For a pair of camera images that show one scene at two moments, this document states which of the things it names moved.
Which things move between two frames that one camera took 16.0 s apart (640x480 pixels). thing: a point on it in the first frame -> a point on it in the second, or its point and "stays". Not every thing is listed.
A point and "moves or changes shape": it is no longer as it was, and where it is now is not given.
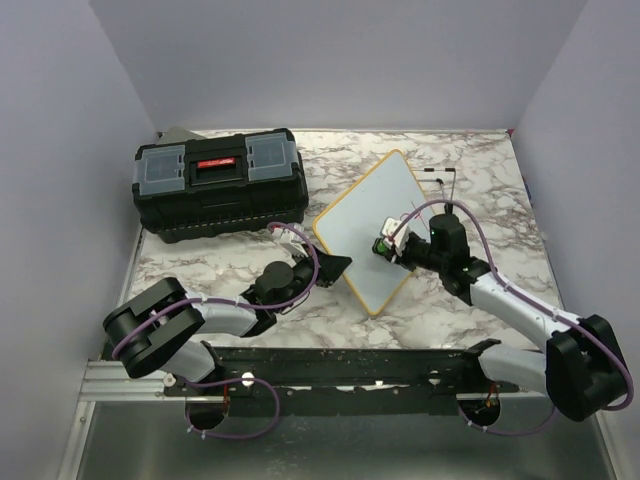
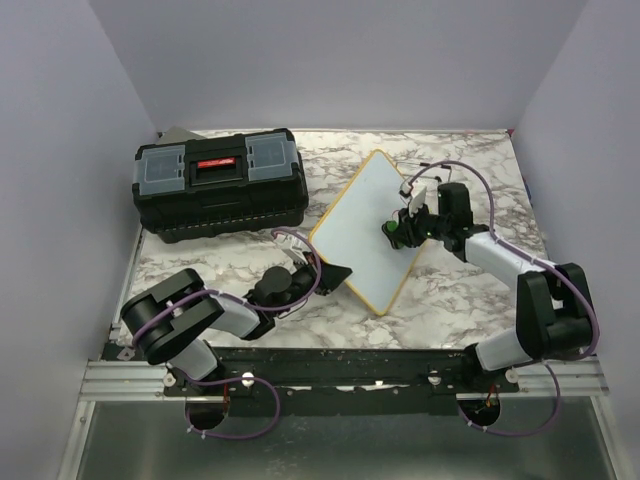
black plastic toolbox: (220, 184) stays
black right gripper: (402, 259) -> (406, 228)
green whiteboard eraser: (380, 247) moves or changes shape
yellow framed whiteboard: (387, 189) stays
